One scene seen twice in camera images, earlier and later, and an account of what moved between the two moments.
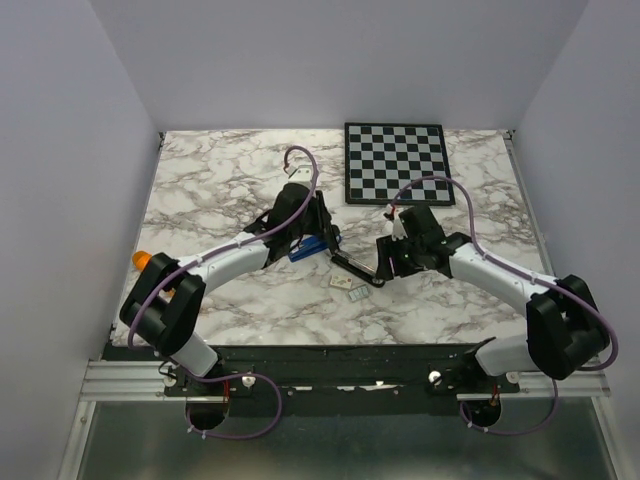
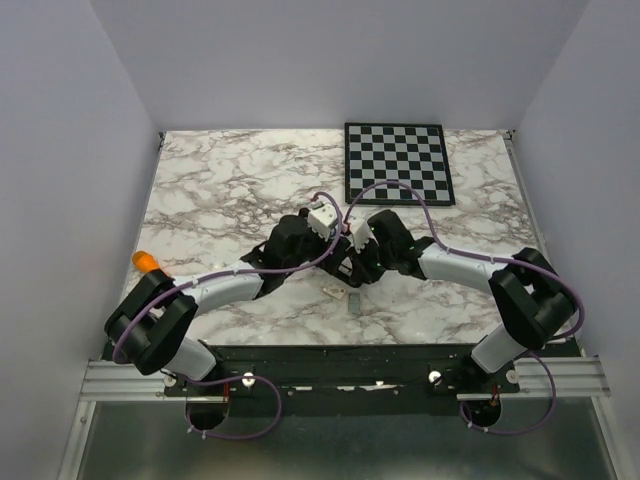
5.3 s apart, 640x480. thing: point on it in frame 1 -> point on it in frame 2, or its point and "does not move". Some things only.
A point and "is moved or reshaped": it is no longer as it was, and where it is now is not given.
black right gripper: [386, 247] -> [360, 270]
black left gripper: [322, 217] -> [333, 264]
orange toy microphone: [140, 259] does not move
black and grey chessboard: [381, 159] does not move
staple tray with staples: [359, 292] is moved or reshaped
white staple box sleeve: [341, 281] is moved or reshaped
